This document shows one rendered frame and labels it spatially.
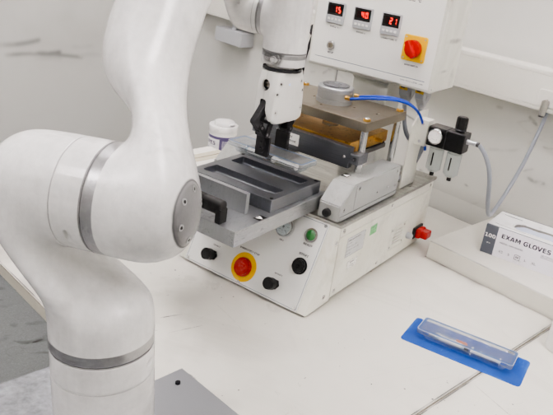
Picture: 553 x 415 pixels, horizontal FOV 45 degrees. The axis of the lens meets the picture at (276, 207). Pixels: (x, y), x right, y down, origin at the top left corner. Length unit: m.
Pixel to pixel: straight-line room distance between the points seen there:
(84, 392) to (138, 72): 0.35
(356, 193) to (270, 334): 0.33
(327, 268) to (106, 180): 0.75
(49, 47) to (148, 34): 2.07
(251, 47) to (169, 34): 1.76
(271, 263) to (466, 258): 0.49
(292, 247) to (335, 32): 0.55
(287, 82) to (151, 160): 0.65
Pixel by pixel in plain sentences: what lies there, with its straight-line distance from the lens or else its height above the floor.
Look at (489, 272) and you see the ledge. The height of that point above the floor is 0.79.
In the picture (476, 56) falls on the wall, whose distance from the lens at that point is 1.87.
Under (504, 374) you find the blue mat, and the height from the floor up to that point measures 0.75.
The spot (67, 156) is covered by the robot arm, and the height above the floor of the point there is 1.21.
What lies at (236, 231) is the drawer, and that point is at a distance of 1.14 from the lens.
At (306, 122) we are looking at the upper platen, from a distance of 1.50.
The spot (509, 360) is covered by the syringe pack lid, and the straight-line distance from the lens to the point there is 1.34.
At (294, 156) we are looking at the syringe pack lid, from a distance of 1.32.
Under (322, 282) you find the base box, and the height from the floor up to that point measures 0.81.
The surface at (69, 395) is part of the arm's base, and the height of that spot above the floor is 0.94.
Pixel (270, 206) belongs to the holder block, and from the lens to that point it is 1.22.
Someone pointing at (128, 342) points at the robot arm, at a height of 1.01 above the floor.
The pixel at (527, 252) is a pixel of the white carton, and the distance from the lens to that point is 1.65.
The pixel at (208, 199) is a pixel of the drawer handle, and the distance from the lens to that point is 1.15.
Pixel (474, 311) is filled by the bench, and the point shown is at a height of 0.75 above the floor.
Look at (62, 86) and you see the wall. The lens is 2.86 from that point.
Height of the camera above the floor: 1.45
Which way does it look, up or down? 23 degrees down
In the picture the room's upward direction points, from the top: 8 degrees clockwise
